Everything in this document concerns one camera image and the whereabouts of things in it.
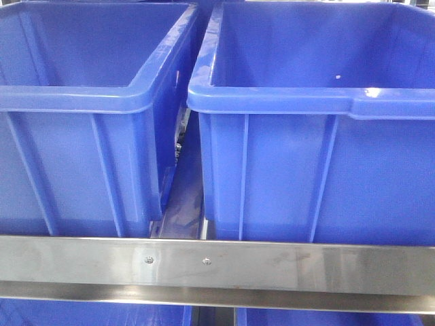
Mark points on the upper blue bin right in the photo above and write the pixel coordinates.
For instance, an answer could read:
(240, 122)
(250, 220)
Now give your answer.
(317, 122)

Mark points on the blue bin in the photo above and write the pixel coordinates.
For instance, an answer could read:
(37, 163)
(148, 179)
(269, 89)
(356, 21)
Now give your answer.
(256, 316)
(317, 122)
(39, 312)
(92, 93)

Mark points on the upper blue bin left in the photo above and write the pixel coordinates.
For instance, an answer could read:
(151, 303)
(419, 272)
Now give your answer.
(92, 93)

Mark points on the lower blue bin right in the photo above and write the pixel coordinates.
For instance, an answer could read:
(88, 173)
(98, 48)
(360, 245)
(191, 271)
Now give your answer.
(256, 316)

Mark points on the lower blue bin left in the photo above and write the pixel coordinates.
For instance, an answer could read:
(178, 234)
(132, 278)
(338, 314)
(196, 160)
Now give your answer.
(39, 312)

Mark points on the steel shelf front rail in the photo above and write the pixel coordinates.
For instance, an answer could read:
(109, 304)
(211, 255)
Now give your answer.
(337, 277)

